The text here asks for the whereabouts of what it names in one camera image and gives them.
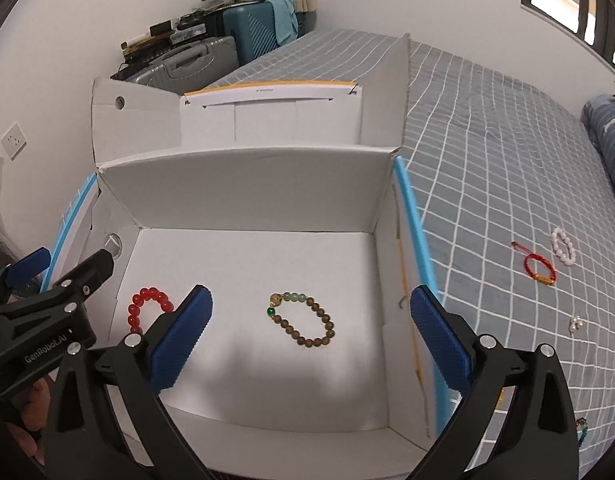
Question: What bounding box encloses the person's left hand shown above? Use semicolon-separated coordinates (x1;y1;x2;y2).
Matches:
4;377;55;468

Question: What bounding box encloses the teal suitcase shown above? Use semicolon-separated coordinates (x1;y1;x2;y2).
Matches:
222;0;308;66

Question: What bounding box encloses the grey suitcase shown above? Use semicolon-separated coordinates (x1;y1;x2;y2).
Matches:
124;35;240;86

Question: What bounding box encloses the red string bracelet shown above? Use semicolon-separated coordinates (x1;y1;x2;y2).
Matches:
511;241;558;287

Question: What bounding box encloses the black suitcase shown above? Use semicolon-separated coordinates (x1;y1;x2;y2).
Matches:
204;7;225;41

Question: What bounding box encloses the red bead bracelet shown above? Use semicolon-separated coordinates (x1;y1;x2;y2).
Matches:
126;287;177;336

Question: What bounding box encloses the stack of dark boxes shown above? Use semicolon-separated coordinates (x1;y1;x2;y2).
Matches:
120;20;208;68

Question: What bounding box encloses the dark framed window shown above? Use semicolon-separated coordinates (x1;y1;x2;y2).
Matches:
520;0;615;86

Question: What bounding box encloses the white pearl bracelet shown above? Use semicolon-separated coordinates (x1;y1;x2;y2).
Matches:
550;227;577;266

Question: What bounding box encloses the teal towel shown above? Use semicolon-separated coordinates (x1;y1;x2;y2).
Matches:
270;0;300;43

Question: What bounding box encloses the white wall socket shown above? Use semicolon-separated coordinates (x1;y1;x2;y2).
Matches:
1;122;27;158

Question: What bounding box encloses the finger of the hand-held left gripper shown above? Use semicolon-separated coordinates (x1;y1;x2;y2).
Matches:
0;249;115;321
0;247;53;306

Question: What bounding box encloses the brown bead bracelet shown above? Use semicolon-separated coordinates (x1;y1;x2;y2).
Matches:
264;291;341;352

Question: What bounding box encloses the grey checked bed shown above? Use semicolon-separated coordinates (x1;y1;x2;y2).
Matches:
207;29;615;480

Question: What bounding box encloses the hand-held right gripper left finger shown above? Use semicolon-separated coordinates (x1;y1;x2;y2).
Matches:
42;284;223;480

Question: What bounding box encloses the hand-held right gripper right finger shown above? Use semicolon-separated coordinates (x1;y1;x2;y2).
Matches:
405;284;581;480

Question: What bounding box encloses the white cardboard box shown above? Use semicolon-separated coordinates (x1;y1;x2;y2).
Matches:
90;32;463;478

